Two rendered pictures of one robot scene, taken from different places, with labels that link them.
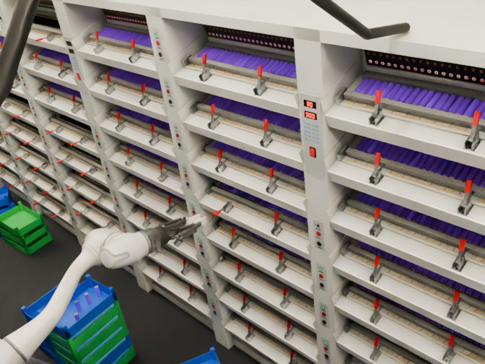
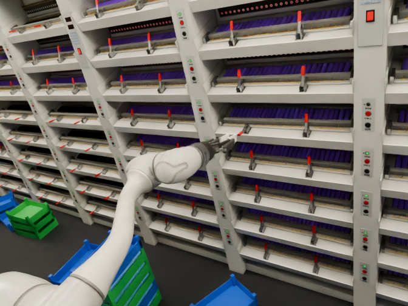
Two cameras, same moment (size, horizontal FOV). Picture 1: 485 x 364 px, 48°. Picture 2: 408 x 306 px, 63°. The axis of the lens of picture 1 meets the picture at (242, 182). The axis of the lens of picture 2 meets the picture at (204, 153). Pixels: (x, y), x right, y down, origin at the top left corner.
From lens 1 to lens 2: 100 cm
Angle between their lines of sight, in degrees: 11
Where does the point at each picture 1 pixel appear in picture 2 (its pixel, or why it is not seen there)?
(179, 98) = (193, 27)
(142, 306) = (153, 257)
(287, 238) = (321, 136)
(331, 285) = (379, 167)
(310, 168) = (365, 38)
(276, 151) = (315, 38)
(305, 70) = not seen: outside the picture
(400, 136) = not seen: outside the picture
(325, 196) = (382, 65)
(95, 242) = (142, 164)
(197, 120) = (213, 46)
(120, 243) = (175, 153)
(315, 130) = not seen: outside the picture
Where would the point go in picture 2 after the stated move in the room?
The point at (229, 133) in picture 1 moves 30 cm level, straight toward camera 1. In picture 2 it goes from (253, 43) to (295, 52)
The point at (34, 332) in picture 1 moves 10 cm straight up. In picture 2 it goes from (107, 260) to (93, 228)
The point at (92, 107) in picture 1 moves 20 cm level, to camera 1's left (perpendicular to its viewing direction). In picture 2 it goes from (95, 79) to (57, 88)
